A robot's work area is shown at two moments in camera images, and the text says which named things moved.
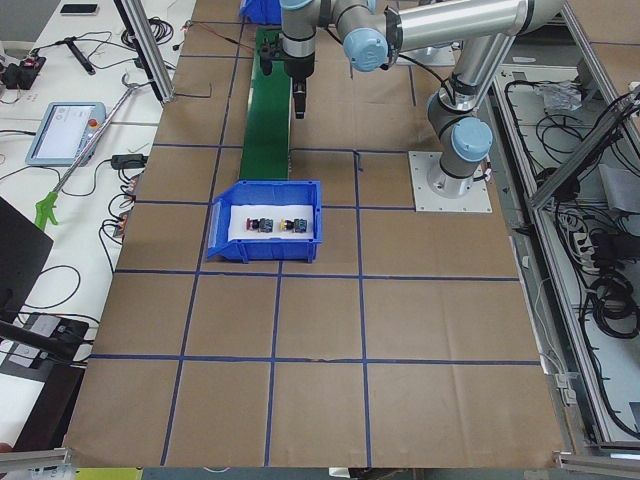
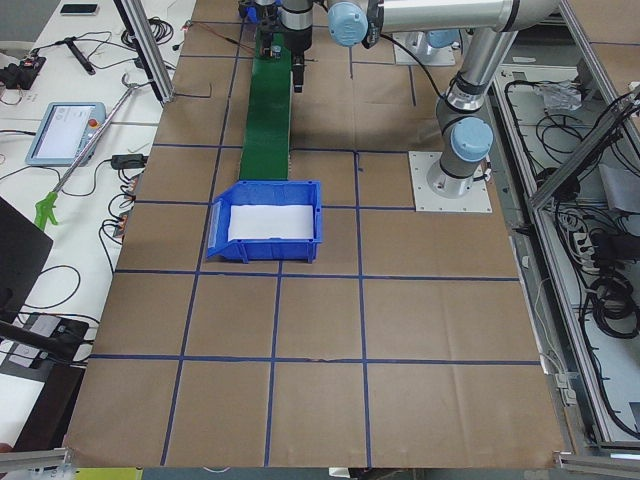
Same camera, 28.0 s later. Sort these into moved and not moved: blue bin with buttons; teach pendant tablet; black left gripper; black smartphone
Moved: black left gripper
Not moved: blue bin with buttons; teach pendant tablet; black smartphone
